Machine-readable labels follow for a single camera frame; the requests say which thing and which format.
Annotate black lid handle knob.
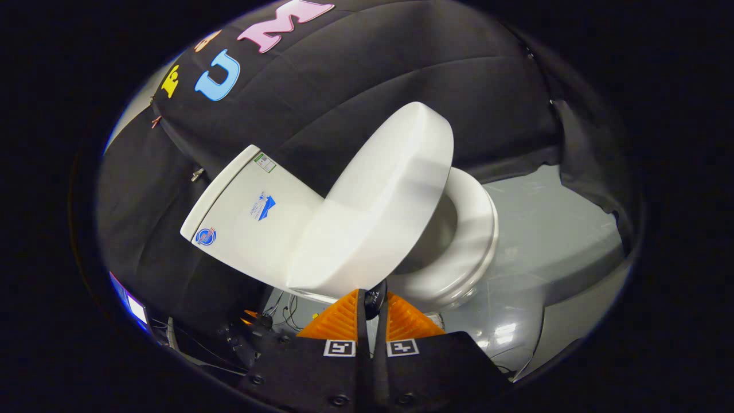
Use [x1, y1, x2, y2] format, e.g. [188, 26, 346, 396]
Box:
[364, 280, 388, 321]

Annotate black floor equipment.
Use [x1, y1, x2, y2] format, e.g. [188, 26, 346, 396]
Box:
[217, 310, 277, 369]

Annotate lit screen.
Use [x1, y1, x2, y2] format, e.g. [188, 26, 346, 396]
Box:
[109, 272, 151, 333]

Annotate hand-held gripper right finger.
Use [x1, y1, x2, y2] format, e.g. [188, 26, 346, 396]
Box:
[373, 290, 511, 411]

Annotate white toilet with tank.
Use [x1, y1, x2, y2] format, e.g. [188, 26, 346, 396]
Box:
[179, 145, 499, 313]

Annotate thin black floor cables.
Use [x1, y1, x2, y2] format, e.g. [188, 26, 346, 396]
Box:
[261, 293, 313, 334]

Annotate black backdrop cloth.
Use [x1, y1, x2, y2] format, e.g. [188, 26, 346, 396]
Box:
[95, 0, 634, 345]

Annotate white toilet lid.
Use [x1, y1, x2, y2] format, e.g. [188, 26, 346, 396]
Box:
[287, 102, 455, 299]

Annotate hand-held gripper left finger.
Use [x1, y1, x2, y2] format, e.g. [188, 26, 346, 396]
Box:
[238, 289, 373, 413]

